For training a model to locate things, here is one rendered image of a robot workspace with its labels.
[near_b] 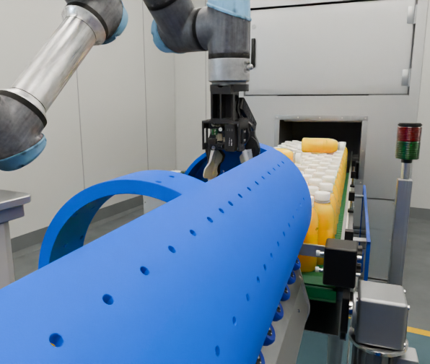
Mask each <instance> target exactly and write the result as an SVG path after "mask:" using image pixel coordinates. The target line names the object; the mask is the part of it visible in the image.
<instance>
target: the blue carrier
mask: <svg viewBox="0 0 430 364"><path fill-rule="evenodd" d="M222 151H223V152H224V154H225V158H224V161H223V162H222V163H221V165H220V171H221V172H220V174H219V176H217V177H215V178H213V179H211V180H210V181H208V179H207V178H204V177H203V172H204V169H205V167H206V166H207V161H208V160H207V156H206V153H203V154H202V155H201V156H199V157H198V158H197V159H196V160H195V161H194V162H193V163H192V164H191V165H190V166H189V168H188V169H187V170H186V172H185V174H182V173H177V172H173V171H168V170H144V171H139V172H135V173H130V174H128V175H124V176H121V177H118V178H114V179H111V180H109V181H105V182H102V183H98V184H95V185H93V186H90V187H89V188H86V189H85V190H83V191H80V192H79V193H78V194H76V195H75V196H73V197H72V198H70V200H68V201H67V202H66V203H65V204H64V205H63V206H62V208H60V209H59V211H58V212H57V213H56V215H55V217H54V218H53V219H52V221H51V223H50V225H49V226H48V229H47V231H46V233H45V236H44V239H43V242H42V246H41V249H40V256H39V263H38V270H36V271H34V272H33V273H31V274H29V275H27V276H25V277H23V278H21V279H19V280H17V281H15V282H13V283H12V284H10V285H7V286H6V287H3V288H1V289H0V364H256V361H257V359H258V356H259V354H260V351H261V348H262V346H263V343H264V341H265V339H266V336H267V333H268V330H269V328H270V326H271V323H272V320H273V317H274V316H275V313H276V310H277V308H278V305H279V303H280V300H281V297H282V295H283V293H284V290H285V288H286V284H287V282H288V280H289V277H290V275H291V272H292V269H293V268H294V265H295V262H296V260H297V257H298V255H299V252H300V249H301V247H302V244H303V242H304V239H305V236H306V234H307V231H308V229H309V226H310V221H311V216H312V200H311V196H310V190H309V188H308V185H307V182H306V180H305V179H304V176H303V175H302V173H301V172H300V170H299V169H298V167H297V166H296V165H295V164H294V163H293V162H292V161H291V160H290V159H289V158H288V157H287V156H286V155H284V154H283V153H281V152H279V151H278V150H277V149H274V148H272V147H270V146H268V145H265V144H261V143H260V155H258V156H256V157H254V158H252V159H250V160H248V161H246V162H244V163H243V164H241V162H240V155H241V154H242V152H237V151H235V152H225V150H222ZM223 170H224V171H223ZM116 194H139V195H144V196H150V197H153V198H155V199H160V200H162V201H164V202H166V204H163V205H162V206H160V207H157V208H156V209H153V210H152V211H150V212H148V213H146V214H144V215H142V216H140V217H138V218H136V219H135V220H132V221H130V222H129V223H127V224H125V225H123V226H121V227H119V228H117V229H115V230H113V231H111V232H110V233H108V234H106V235H104V236H102V237H100V238H98V239H96V240H94V241H92V242H91V243H88V244H87V245H85V246H83V245H84V238H85V235H86V233H87V229H88V227H89V224H90V223H91V221H92V218H93V217H94V215H95V214H96V212H97V211H98V209H99V208H100V207H101V206H102V205H103V204H104V203H105V202H106V201H107V200H108V199H109V198H111V197H112V196H114V195H116ZM51 343H52V344H54V345H55V347H54V346H53V345H52V344H51Z"/></svg>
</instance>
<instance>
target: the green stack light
mask: <svg viewBox="0 0 430 364"><path fill-rule="evenodd" d="M420 148H421V142H402V141H396V144H395V158H397V159H403V160H418V159H419V156H420Z"/></svg>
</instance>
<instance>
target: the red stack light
mask: <svg viewBox="0 0 430 364"><path fill-rule="evenodd" d="M421 135H422V127H402V126H398V127H397V136H396V140H397V141H402V142H420V141H421Z"/></svg>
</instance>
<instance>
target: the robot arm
mask: <svg viewBox="0 0 430 364"><path fill-rule="evenodd" d="M64 1H65V2H66V3H67V5H66V6H65V7H64V8H63V10H62V13H61V17H62V20H63V22H62V23H61V24H60V25H59V26H58V28H57V29H56V30H55V32H54V33H53V34H52V36H50V37H49V39H48V40H47V41H46V43H45V44H44V46H43V47H42V48H41V49H40V50H39V51H38V53H37V54H36V55H35V57H34V58H33V59H32V61H31V62H30V63H29V64H28V65H27V67H26V68H25V70H24V71H23V72H22V73H21V74H20V75H19V77H18V78H17V79H16V81H15V82H14V83H13V85H12V86H11V87H10V88H9V89H0V170H2V171H13V170H18V169H20V168H23V167H24V166H26V165H28V164H30V163H31V162H32V161H33V160H35V159H36V158H37V157H38V156H39V155H40V154H41V153H42V151H43V150H44V149H45V146H46V144H47V143H46V142H47V139H46V138H45V135H44V134H43V133H41V132H42V130H43V129H44V128H45V126H46V125H47V123H48V119H47V117H46V114H45V113H46V112H47V110H48V109H49V108H50V106H51V105H52V104H53V102H54V100H55V99H56V98H57V97H58V95H59V93H60V92H61V91H62V89H63V88H64V87H65V85H66V83H67V82H68V81H69V80H70V78H71V76H72V75H73V74H74V72H75V71H76V70H77V68H78V67H79V65H80V64H81V62H82V61H83V60H84V58H85V57H86V55H87V54H88V53H89V51H90V50H91V48H92V47H93V46H99V45H105V44H108V43H111V42H113V41H114V40H115V39H116V38H117V37H118V36H120V35H121V34H122V32H123V31H124V30H125V28H126V26H127V24H128V12H127V11H126V8H125V7H124V5H123V2H122V1H121V0H64ZM143 1H144V3H145V5H146V7H147V9H148V10H149V12H150V13H151V15H152V17H153V18H154V19H153V21H152V26H151V34H152V35H153V42H154V44H155V46H156V47H157V48H158V49H159V50H160V51H162V52H164V53H177V54H182V53H189V52H199V51H208V52H209V59H208V73H209V82H211V84H210V92H211V118H210V119H207V120H203V121H202V149H203V150H205V151H206V156H207V160H208V161H207V166H206V167H205V169H204V172H203V177H204V178H207V179H208V181H210V180H211V179H213V178H215V177H217V176H219V174H220V172H221V171H220V165H221V163H222V162H223V161H224V158H225V154H224V152H223V151H222V150H225V152H235V151H237V152H242V154H241V155H240V162H241V164H243V163H244V162H246V161H248V160H250V159H252V158H254V157H256V156H258V155H260V143H259V141H258V138H257V137H256V133H255V130H256V125H257V123H256V121H255V118H254V116H253V114H252V112H251V110H250V108H249V106H248V104H247V102H246V100H245V98H244V97H239V92H246V91H249V84H247V82H249V81H250V70H252V69H253V65H252V64H250V23H251V21H252V18H251V17H250V0H208V2H207V3H206V6H205V7H200V8H195V7H194V6H193V2H192V1H191V0H143ZM204 129H206V142H205V143H204ZM208 129H210V135H209V137H208Z"/></svg>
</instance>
